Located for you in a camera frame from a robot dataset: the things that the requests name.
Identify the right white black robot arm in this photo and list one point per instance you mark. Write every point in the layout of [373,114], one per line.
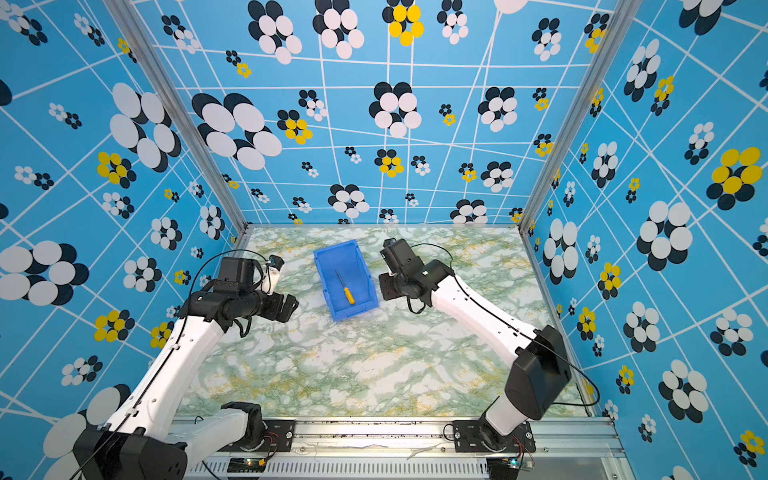
[539,369]

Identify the left green circuit board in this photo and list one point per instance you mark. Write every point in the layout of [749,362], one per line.
[242,466]

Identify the right aluminium corner post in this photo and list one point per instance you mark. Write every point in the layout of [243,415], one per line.
[621,21]

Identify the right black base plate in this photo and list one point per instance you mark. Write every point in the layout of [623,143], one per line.
[476,436]

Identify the right circuit board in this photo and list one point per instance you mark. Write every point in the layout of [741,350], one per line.
[503,468]

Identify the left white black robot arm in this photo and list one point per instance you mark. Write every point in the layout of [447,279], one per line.
[135,442]

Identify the yellow handle screwdriver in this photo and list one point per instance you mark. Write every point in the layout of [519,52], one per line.
[347,292]

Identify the aluminium corner post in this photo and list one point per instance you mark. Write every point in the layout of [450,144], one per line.
[128,22]
[621,21]

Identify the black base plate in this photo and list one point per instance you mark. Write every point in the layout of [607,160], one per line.
[276,436]
[476,436]

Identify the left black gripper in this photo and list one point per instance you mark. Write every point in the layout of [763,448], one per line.
[274,311]

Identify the aluminium front rail frame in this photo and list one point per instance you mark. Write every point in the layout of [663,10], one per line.
[423,448]

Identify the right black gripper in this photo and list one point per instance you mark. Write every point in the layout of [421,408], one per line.
[385,281]

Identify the blue plastic bin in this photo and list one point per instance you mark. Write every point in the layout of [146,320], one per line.
[348,259]

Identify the left aluminium corner post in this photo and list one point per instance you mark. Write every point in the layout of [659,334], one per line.
[128,22]

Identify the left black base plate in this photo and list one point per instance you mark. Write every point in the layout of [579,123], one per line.
[276,436]

